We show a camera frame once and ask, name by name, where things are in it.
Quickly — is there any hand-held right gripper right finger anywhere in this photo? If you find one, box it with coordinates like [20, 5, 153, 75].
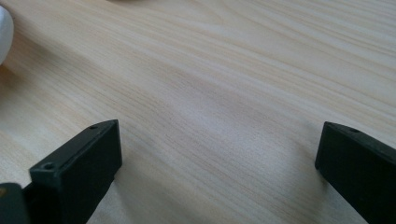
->
[314, 120, 396, 224]

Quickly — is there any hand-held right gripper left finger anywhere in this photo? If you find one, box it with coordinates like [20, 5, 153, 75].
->
[21, 119, 123, 224]

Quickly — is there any white round object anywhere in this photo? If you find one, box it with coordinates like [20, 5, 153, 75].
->
[0, 5, 15, 65]

